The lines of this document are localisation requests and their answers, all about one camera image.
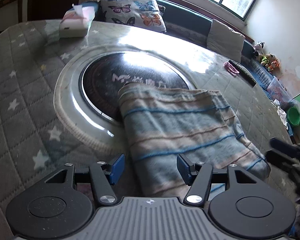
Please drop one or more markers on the orange plush toy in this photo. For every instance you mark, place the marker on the orange plush toy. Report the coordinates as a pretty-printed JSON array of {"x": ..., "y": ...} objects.
[{"x": 272, "y": 66}]

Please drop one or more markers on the butterfly print pillow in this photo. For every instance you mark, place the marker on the butterfly print pillow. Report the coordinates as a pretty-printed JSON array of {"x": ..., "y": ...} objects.
[{"x": 135, "y": 12}]

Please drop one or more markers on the small pink cloth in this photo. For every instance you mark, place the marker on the small pink cloth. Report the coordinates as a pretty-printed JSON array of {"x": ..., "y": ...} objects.
[{"x": 231, "y": 68}]

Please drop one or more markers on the white tissue box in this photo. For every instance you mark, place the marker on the white tissue box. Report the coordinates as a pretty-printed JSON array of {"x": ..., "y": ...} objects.
[{"x": 73, "y": 28}]

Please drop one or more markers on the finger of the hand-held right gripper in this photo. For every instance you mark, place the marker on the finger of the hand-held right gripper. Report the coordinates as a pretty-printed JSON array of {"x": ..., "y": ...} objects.
[
  {"x": 282, "y": 145},
  {"x": 282, "y": 159}
]

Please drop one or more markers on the wooden cabinet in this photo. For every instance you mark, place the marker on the wooden cabinet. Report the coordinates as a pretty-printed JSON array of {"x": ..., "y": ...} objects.
[{"x": 7, "y": 12}]

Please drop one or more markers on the dark wooden door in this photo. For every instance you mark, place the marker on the dark wooden door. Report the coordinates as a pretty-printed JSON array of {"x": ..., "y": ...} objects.
[{"x": 52, "y": 0}]

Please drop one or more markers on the round black induction cooktop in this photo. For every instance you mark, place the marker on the round black induction cooktop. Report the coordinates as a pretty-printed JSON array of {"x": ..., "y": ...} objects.
[{"x": 110, "y": 80}]

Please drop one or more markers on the clear plastic bin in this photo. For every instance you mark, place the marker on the clear plastic bin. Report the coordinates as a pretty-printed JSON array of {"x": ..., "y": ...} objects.
[{"x": 278, "y": 90}]

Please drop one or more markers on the green plastic basin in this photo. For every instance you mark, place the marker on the green plastic basin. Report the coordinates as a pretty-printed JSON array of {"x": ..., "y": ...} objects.
[{"x": 293, "y": 116}]

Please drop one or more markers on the blue sofa cover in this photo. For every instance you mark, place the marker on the blue sofa cover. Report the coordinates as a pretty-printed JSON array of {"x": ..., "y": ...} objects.
[{"x": 261, "y": 76}]

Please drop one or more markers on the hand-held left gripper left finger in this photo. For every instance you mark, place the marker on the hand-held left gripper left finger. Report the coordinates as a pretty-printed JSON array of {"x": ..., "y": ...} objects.
[{"x": 117, "y": 166}]

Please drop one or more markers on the grey pillow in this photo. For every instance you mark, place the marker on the grey pillow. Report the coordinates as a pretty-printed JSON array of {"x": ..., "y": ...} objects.
[{"x": 225, "y": 40}]

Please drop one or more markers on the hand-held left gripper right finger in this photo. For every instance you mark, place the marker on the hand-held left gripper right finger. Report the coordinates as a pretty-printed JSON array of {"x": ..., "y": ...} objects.
[{"x": 182, "y": 167}]

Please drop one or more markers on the black and white plush toy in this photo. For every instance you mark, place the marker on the black and white plush toy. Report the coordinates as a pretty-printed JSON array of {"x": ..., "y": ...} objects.
[{"x": 258, "y": 47}]

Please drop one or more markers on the long black object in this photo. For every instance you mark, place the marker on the long black object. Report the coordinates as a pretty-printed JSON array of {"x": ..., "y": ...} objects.
[{"x": 242, "y": 72}]

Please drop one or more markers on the blue striped cloth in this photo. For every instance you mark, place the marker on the blue striped cloth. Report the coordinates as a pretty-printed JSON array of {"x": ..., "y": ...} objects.
[{"x": 177, "y": 130}]

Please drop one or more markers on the white crumpled clothes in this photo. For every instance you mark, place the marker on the white crumpled clothes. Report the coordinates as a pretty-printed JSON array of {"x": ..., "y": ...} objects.
[{"x": 281, "y": 112}]

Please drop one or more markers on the teal sofa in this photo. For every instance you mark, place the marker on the teal sofa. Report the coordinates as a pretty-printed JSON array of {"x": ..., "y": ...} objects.
[{"x": 185, "y": 17}]

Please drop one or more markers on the green plush toy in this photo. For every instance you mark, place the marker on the green plush toy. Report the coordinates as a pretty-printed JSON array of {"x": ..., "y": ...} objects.
[{"x": 265, "y": 60}]

